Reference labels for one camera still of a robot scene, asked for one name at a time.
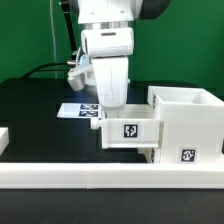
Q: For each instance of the white drawer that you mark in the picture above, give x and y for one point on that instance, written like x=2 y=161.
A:
x=152 y=155
x=136 y=126

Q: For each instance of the white drawer cabinet box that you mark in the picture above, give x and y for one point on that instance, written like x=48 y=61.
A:
x=192 y=125

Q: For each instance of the white fiducial marker sheet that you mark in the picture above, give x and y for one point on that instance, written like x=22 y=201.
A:
x=79 y=110

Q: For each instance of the white front drawer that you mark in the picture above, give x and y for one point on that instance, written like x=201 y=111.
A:
x=152 y=155

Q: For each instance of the white table boundary frame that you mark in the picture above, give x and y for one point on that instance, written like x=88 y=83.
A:
x=101 y=176

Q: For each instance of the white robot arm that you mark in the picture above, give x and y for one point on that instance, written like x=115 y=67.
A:
x=107 y=40

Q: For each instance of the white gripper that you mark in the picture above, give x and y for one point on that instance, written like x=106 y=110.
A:
x=111 y=76

